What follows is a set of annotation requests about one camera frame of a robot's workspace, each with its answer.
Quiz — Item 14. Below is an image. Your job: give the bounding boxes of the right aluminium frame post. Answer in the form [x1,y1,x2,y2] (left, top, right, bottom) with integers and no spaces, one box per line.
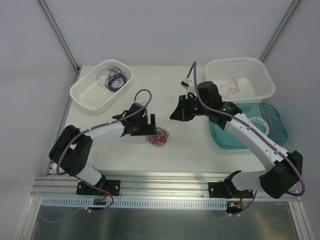
[259,0,303,63]

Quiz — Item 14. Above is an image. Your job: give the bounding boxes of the red wire in tub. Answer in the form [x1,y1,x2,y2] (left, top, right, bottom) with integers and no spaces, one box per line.
[218,76,241,98]

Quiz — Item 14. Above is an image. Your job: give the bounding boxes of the left aluminium frame post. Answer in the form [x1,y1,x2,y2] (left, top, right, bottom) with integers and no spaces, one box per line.
[36,0,80,73]

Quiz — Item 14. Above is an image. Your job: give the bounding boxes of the white wire coil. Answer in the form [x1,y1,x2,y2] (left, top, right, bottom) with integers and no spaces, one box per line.
[248,116,271,137]

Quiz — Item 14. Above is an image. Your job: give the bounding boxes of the aluminium mounting rail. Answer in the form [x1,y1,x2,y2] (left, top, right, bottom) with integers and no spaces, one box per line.
[30,170,228,200]

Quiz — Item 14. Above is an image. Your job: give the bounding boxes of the aluminium frame post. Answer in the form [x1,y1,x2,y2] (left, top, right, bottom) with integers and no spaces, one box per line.
[36,0,80,73]
[259,0,303,63]

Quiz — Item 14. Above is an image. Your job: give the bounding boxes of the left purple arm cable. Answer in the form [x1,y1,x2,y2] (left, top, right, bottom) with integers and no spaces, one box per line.
[56,89,153,181]

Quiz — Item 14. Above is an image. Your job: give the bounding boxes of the red white purple wires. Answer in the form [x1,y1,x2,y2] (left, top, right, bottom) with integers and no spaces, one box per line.
[144,126,171,148]

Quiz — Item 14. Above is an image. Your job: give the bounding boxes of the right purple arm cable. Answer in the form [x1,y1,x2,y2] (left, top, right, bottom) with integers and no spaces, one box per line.
[187,61,308,196]

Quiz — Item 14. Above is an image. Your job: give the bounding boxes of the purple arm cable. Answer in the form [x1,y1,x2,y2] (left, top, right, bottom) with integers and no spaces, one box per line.
[56,89,153,181]
[187,61,308,196]

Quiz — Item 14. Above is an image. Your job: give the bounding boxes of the white slotted cable duct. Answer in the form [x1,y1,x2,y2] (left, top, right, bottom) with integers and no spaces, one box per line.
[41,197,227,211]

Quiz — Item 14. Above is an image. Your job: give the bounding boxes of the purple wire bundle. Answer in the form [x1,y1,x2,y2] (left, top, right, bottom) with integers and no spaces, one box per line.
[96,64,129,91]

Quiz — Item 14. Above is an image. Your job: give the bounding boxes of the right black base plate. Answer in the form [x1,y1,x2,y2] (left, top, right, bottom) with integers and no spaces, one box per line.
[207,182,254,199]

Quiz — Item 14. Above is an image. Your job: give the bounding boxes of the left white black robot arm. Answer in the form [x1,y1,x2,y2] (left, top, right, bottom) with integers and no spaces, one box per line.
[48,102,157,195]

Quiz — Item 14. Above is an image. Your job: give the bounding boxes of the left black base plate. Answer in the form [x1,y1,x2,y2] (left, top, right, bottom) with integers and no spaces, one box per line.
[76,179,121,196]

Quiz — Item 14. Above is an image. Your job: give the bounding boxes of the white plastic tub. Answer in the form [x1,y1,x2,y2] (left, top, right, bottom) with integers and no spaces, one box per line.
[205,57,276,104]

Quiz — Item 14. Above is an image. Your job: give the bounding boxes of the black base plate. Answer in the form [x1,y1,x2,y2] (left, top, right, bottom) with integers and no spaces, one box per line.
[76,179,121,196]
[207,182,254,199]

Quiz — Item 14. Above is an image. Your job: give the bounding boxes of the white perforated basket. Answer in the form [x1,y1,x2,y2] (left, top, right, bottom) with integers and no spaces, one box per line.
[69,59,134,114]

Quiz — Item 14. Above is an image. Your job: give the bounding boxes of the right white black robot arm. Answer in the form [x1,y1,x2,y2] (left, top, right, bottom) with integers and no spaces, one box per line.
[170,81,306,199]

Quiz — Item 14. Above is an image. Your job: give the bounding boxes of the teal transparent plastic bin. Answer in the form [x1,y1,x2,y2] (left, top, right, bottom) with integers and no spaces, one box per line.
[209,102,288,150]

